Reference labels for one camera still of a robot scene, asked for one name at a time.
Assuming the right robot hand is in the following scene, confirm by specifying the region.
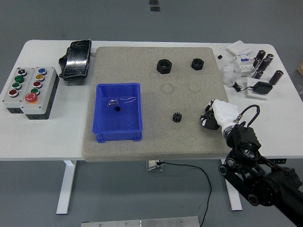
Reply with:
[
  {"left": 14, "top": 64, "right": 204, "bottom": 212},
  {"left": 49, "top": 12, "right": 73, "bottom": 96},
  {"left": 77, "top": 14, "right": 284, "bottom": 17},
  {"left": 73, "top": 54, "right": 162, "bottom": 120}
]
[{"left": 200, "top": 99, "right": 240, "bottom": 131}]

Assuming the small black hex nut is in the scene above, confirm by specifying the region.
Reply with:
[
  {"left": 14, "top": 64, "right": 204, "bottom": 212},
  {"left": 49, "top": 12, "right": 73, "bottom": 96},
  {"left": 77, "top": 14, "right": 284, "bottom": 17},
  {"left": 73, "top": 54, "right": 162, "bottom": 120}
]
[{"left": 191, "top": 58, "right": 205, "bottom": 70}]

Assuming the large black hex nut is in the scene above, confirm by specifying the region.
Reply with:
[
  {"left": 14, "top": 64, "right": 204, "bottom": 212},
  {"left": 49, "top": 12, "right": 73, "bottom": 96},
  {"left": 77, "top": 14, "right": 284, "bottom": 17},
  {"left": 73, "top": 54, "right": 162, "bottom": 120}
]
[{"left": 156, "top": 59, "right": 173, "bottom": 75}]

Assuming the blue plastic box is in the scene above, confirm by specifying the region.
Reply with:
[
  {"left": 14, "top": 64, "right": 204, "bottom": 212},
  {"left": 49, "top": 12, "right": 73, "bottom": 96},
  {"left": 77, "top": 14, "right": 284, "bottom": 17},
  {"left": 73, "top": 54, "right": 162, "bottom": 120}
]
[{"left": 92, "top": 82, "right": 143, "bottom": 143}]

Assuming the grey button box with e-stop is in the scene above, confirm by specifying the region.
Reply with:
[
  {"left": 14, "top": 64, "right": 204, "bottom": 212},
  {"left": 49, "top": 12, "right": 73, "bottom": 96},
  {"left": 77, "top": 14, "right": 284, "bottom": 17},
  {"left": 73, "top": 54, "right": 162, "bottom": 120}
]
[{"left": 20, "top": 67, "right": 60, "bottom": 120}]

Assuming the grey button box with selector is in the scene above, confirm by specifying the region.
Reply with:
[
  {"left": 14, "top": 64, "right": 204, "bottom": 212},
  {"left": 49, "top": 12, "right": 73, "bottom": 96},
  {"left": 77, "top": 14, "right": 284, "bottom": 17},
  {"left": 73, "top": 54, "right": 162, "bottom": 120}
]
[{"left": 1, "top": 67, "right": 36, "bottom": 114}]

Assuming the white square plate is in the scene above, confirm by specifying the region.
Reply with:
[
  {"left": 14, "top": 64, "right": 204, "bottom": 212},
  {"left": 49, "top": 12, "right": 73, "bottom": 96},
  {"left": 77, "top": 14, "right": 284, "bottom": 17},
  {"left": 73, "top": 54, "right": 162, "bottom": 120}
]
[{"left": 246, "top": 77, "right": 273, "bottom": 101}]

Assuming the crumpled clear plastic bag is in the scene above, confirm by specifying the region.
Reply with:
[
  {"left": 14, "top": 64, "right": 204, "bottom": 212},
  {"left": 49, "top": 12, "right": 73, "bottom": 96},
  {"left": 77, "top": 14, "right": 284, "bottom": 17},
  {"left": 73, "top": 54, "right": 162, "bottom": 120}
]
[{"left": 220, "top": 59, "right": 242, "bottom": 87}]

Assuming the white circuit breaker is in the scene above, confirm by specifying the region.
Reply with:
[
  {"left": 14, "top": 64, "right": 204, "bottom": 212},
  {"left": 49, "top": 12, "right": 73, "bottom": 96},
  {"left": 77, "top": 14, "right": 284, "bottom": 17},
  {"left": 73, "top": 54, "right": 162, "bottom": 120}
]
[{"left": 234, "top": 53, "right": 258, "bottom": 78}]

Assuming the grey-brown mat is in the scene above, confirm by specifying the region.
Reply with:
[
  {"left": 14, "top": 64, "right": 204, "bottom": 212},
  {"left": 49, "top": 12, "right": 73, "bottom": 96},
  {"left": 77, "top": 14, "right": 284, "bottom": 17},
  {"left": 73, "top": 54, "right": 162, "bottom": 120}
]
[{"left": 81, "top": 46, "right": 232, "bottom": 163}]

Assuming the white table leg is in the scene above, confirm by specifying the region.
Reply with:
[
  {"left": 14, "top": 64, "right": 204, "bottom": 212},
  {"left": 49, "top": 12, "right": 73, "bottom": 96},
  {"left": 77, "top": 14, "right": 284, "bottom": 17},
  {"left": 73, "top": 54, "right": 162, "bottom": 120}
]
[
  {"left": 223, "top": 158, "right": 243, "bottom": 211},
  {"left": 56, "top": 160, "right": 78, "bottom": 215}
]

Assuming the silver power socket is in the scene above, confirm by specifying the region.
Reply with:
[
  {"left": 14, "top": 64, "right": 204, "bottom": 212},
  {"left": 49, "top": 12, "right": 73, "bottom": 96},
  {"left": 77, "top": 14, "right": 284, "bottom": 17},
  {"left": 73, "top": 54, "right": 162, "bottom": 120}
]
[{"left": 145, "top": 160, "right": 164, "bottom": 171}]

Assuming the grey metal plate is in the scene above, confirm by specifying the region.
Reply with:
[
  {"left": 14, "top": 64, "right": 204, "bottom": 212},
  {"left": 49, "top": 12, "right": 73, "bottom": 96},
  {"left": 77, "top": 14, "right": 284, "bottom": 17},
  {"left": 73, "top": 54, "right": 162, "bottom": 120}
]
[{"left": 80, "top": 216, "right": 201, "bottom": 227}]

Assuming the black wrapped device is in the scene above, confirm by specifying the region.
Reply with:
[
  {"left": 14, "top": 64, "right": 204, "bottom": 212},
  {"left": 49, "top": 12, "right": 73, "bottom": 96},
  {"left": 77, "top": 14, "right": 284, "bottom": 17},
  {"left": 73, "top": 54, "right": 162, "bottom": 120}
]
[{"left": 58, "top": 39, "right": 92, "bottom": 81}]

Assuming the black power adapter with cord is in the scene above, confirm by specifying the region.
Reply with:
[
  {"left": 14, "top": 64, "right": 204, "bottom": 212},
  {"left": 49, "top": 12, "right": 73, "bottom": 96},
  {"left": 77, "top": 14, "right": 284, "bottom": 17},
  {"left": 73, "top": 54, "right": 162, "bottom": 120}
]
[{"left": 232, "top": 81, "right": 273, "bottom": 95}]

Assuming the white switch plate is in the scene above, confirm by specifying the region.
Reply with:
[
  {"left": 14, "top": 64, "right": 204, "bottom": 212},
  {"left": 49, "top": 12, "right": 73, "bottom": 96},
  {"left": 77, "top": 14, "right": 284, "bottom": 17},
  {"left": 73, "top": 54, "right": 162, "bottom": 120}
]
[{"left": 226, "top": 40, "right": 252, "bottom": 55}]

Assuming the black power cable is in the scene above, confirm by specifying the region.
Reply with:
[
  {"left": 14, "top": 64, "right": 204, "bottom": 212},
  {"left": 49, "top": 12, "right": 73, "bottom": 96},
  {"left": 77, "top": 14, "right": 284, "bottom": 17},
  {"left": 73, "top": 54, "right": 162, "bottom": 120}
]
[{"left": 157, "top": 161, "right": 212, "bottom": 227}]

